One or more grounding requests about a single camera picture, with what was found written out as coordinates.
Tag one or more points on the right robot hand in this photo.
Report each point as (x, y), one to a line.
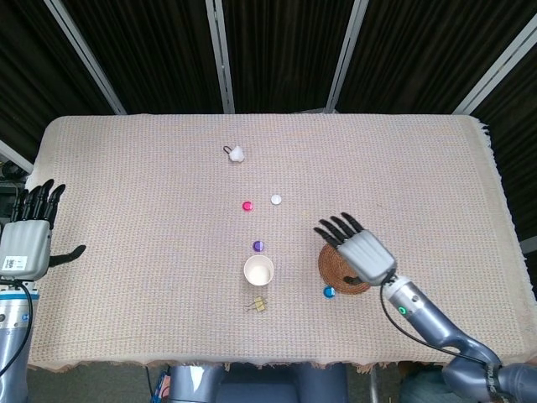
(363, 252)

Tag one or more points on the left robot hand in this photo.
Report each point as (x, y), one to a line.
(26, 247)

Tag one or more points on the white paper cup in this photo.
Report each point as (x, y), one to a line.
(258, 270)

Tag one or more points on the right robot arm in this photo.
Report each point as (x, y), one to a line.
(453, 340)

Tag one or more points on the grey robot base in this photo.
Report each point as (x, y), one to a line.
(256, 384)

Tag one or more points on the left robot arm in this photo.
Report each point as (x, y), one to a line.
(14, 331)

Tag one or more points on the round woven rattan coaster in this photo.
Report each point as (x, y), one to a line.
(333, 277)

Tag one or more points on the blue bottle cap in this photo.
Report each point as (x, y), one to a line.
(328, 292)

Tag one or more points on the white bottle cap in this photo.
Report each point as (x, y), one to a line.
(275, 199)

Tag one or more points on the purple bottle cap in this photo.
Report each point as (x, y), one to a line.
(258, 246)

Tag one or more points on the gold binder clip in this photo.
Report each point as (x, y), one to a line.
(258, 305)

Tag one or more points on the magenta bottle cap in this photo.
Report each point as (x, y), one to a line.
(248, 206)

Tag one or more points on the beige woven tablecloth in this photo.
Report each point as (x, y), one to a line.
(168, 252)

